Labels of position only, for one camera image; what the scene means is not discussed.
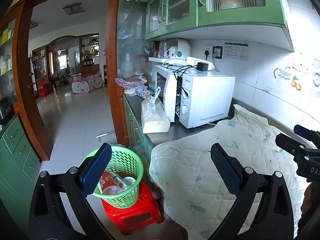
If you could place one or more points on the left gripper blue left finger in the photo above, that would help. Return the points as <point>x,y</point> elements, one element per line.
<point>48,218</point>

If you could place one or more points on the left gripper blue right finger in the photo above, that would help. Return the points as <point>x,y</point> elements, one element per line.
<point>274,216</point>

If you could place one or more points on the green lower drawer cabinet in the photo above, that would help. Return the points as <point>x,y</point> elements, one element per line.
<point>19,170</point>

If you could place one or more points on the red printed paper cup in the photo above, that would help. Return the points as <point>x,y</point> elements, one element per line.
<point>107,186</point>

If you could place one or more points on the white blue milk carton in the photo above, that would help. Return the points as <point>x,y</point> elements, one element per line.
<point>118,181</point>

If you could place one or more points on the white quilted mat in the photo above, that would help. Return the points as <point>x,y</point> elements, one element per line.
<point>202,175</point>

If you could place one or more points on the white paper cup green leaf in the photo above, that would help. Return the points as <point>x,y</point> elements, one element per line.
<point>128,181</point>

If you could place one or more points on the green plastic waste basket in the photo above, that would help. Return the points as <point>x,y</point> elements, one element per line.
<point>125,163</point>

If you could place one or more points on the red plastic stool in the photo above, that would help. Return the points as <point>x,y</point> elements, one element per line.
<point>143,213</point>

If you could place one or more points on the white microwave oven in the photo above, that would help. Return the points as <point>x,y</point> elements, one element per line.
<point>194,97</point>

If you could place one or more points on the polka dot play tent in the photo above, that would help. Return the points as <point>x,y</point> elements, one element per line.
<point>87,84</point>

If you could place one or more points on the clear bag of rice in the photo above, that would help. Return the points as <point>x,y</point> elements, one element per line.
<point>153,115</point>

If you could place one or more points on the white power strip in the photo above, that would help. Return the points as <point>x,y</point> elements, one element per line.
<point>201,65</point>

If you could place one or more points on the crumpled clear plastic bags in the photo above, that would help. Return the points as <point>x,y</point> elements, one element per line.
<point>134,86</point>

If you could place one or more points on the green upper wall cabinet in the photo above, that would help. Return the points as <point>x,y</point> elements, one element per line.
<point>258,21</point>

